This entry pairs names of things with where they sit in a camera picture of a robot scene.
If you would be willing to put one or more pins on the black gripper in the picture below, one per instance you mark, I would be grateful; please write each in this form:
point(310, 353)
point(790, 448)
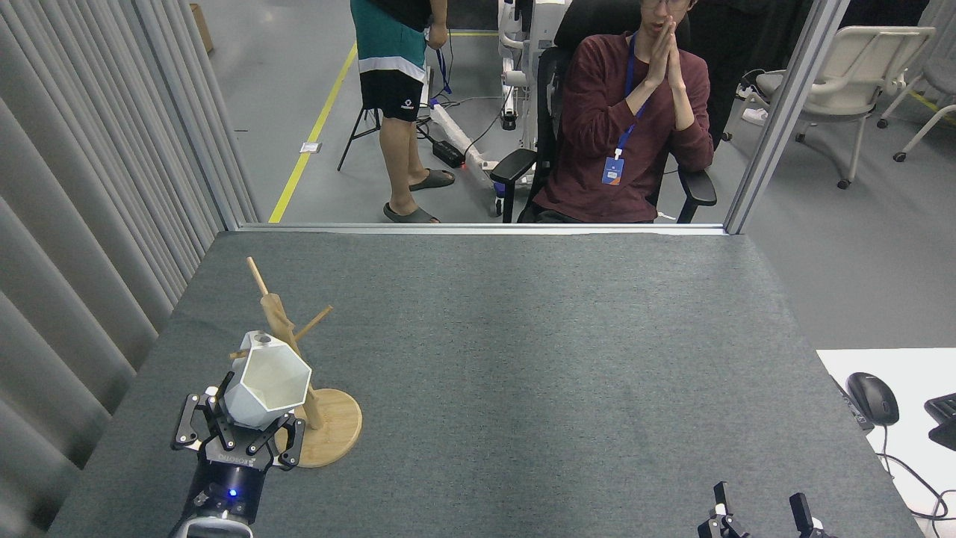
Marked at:
point(228, 478)

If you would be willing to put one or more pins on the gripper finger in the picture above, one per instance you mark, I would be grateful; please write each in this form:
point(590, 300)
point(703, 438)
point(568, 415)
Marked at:
point(801, 512)
point(721, 497)

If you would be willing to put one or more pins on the white faceted cup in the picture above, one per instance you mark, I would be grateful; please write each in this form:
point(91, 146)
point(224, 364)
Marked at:
point(265, 381)

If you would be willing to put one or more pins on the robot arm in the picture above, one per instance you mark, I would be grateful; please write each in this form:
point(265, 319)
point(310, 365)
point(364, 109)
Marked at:
point(213, 529)

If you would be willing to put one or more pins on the wooden cup rack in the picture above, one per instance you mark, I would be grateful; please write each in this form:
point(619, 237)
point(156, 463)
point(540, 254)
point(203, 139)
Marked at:
point(336, 426)

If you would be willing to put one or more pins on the seated person's left hand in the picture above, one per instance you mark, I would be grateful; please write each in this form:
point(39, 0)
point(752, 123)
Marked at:
point(678, 75)

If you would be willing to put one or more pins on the seated person's right hand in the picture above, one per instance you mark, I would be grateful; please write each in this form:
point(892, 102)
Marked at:
point(659, 63)

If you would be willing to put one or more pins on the standing person's left hand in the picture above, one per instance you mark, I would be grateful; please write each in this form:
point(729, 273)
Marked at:
point(437, 37)

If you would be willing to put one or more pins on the small black desk device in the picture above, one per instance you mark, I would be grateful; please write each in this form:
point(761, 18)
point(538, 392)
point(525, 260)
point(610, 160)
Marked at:
point(853, 411)

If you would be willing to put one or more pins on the black computer mouse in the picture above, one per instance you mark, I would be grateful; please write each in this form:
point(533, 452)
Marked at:
point(872, 397)

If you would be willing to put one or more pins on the black keyboard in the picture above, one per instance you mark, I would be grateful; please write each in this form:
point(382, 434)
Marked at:
point(942, 422)

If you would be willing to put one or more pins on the white side desk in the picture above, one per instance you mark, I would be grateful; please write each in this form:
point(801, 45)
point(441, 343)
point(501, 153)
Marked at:
point(919, 373)

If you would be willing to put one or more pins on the silver floor plate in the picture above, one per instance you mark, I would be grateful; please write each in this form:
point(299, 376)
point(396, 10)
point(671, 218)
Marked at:
point(310, 147)

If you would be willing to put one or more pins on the grey curtain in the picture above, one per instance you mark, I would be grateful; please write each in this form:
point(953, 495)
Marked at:
point(60, 187)

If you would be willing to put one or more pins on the black tripod stand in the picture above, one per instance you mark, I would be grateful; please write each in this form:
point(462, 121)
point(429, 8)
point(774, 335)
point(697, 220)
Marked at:
point(357, 134)

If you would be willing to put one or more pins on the blue id badge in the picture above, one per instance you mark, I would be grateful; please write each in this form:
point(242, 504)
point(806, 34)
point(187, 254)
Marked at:
point(612, 170)

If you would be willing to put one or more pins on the white long floor bar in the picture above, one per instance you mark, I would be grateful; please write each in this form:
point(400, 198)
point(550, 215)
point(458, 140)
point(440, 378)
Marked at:
point(459, 134)

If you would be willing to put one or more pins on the standing person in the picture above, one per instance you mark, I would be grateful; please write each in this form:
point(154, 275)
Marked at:
point(392, 90)

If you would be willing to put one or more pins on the white power strip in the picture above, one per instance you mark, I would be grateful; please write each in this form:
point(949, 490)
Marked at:
point(753, 116)

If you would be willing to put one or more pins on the seated person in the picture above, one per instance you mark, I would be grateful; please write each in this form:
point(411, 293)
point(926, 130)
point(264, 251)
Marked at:
point(597, 119)

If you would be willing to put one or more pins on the cardboard box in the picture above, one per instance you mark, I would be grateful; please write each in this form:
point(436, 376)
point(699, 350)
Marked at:
point(200, 28)

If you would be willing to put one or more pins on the black office chair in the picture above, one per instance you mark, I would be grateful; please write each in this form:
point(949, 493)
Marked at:
point(549, 112)

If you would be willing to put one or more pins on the white stand on wheels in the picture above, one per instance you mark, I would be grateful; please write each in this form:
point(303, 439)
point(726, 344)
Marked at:
point(511, 75)

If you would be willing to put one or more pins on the white office chair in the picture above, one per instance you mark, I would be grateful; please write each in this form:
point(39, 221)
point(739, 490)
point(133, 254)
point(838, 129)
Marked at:
point(942, 75)
point(859, 67)

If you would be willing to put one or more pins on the silver table edge rail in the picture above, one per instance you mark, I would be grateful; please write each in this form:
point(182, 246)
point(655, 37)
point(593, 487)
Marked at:
point(411, 228)

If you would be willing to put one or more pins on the silver post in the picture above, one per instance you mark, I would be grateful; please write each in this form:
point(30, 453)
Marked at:
point(784, 104)

